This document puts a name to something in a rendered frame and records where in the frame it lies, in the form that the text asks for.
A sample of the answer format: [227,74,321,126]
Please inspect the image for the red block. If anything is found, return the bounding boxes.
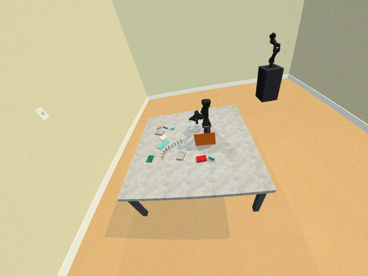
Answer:
[196,155,207,163]

